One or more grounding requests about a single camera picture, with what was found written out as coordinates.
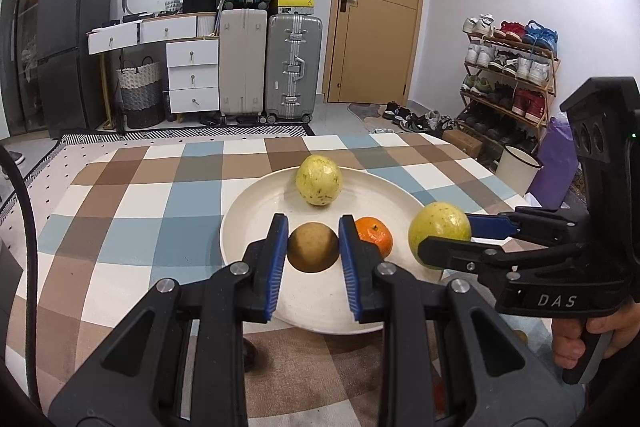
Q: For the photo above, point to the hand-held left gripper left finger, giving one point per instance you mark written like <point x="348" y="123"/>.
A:
<point x="275" y="267"/>

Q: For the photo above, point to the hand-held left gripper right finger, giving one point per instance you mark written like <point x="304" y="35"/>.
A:
<point x="348" y="267"/>

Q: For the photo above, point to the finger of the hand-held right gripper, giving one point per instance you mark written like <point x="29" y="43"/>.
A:
<point x="487" y="227"/>
<point x="450" y="254"/>

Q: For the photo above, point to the yellow green pear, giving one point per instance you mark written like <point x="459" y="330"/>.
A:
<point x="437" y="222"/>

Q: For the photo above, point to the brown round fruit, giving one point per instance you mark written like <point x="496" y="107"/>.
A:
<point x="312" y="247"/>

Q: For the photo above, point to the orange tangerine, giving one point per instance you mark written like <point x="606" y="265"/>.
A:
<point x="374" y="234"/>

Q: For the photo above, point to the cream round plate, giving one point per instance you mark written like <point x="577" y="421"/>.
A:
<point x="250" y="217"/>

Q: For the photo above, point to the yellow speckled guava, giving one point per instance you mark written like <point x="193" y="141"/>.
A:
<point x="319" y="181"/>

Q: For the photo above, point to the person's right hand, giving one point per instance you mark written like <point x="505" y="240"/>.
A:
<point x="567" y="342"/>

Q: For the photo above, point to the brown patterned mat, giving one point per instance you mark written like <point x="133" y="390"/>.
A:
<point x="579" y="184"/>

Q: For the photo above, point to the white enamel bucket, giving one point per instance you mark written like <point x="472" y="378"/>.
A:
<point x="517" y="169"/>

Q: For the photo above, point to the purple bag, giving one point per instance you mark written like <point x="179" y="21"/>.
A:
<point x="557" y="162"/>

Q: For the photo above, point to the small cardboard box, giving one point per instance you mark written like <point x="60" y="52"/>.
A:
<point x="462" y="143"/>

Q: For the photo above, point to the scattered dark shoes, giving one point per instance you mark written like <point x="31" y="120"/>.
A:
<point x="415" y="119"/>

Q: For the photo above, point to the checkered tablecloth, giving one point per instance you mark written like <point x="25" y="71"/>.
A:
<point x="150" y="217"/>

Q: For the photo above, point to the wooden shoe rack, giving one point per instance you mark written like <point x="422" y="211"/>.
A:
<point x="550" y="82"/>

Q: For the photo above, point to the grey door mat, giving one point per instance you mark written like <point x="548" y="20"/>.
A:
<point x="370" y="111"/>

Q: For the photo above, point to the rows of assorted sneakers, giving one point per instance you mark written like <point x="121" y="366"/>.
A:
<point x="510" y="67"/>

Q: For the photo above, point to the silver suitcase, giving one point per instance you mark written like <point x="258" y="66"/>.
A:
<point x="294" y="67"/>

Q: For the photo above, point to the beige suitcase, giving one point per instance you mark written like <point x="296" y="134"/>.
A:
<point x="242" y="67"/>

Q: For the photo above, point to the white drawer chest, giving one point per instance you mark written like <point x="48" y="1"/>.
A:
<point x="192" y="77"/>

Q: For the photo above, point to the woven laundry basket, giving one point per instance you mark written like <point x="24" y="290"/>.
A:
<point x="140" y="94"/>

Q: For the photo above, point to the wooden door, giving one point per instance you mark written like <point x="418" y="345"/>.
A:
<point x="375" y="7"/>

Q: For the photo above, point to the white vanity desk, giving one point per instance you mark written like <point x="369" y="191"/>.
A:
<point x="165" y="29"/>

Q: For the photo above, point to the yellow white shoe box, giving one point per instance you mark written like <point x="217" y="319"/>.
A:
<point x="296" y="6"/>

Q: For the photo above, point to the black storage box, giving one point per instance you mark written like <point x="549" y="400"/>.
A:
<point x="199" y="2"/>

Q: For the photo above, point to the small striped basket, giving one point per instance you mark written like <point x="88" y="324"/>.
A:
<point x="172" y="7"/>

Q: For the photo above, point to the grey slippers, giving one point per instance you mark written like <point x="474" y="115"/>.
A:
<point x="15" y="159"/>

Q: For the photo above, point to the dark grey refrigerator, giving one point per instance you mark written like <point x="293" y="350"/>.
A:
<point x="75" y="32"/>

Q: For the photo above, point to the glass door cabinet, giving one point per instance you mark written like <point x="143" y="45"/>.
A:
<point x="20" y="32"/>

